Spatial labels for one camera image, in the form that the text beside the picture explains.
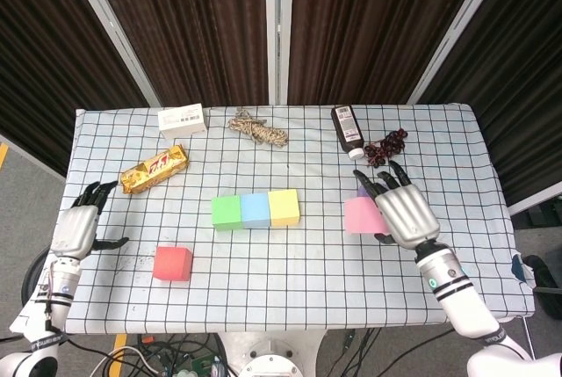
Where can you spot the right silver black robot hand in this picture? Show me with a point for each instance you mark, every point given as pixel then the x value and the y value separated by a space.
pixel 408 216

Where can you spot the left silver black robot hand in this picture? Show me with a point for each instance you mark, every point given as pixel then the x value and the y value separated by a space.
pixel 74 232

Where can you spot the pink foam cube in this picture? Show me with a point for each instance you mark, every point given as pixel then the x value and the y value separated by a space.
pixel 362 216

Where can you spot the red foam cube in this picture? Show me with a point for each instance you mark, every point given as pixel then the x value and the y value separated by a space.
pixel 172 263

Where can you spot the yellow foam cube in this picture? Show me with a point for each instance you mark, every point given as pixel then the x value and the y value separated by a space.
pixel 284 208

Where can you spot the green foam cube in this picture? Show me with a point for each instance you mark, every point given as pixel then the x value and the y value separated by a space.
pixel 226 213

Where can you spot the blue foam cube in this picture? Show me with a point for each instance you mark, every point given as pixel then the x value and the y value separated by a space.
pixel 255 211

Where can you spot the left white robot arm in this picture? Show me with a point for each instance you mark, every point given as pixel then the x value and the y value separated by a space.
pixel 61 280

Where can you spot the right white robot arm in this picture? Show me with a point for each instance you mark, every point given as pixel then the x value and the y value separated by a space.
pixel 465 306

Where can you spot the purple foam cube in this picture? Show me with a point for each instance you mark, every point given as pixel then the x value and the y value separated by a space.
pixel 363 192

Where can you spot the black round floor object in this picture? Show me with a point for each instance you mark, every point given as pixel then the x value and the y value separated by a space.
pixel 30 276

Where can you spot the golden snack package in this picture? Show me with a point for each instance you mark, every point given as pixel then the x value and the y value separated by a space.
pixel 154 169

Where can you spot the yellow floor tape strip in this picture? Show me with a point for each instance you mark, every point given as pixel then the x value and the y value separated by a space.
pixel 3 155
pixel 118 342

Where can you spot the dark brown bottle white cap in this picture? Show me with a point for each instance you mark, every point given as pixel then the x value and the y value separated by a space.
pixel 348 131

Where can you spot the orange connector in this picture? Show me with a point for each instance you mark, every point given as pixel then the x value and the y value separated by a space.
pixel 148 339

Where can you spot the white black checkered tablecloth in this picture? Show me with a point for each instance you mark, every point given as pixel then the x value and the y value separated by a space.
pixel 281 284

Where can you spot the black bulky object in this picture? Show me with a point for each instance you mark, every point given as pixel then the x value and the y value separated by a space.
pixel 546 273

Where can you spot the white cardboard box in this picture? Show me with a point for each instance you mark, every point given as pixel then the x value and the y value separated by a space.
pixel 182 121

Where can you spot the dark brown pleated curtain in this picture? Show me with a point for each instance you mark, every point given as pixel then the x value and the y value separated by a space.
pixel 373 30
pixel 527 87
pixel 189 30
pixel 44 65

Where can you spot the green circuit board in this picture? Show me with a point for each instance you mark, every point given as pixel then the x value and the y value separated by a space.
pixel 203 364

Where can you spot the white partition base rail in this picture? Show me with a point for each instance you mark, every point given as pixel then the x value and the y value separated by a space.
pixel 535 203

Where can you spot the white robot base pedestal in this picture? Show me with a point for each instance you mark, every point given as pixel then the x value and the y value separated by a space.
pixel 272 353

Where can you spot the white partition frame post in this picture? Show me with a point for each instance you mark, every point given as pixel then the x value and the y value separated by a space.
pixel 270 21
pixel 459 25
pixel 111 25

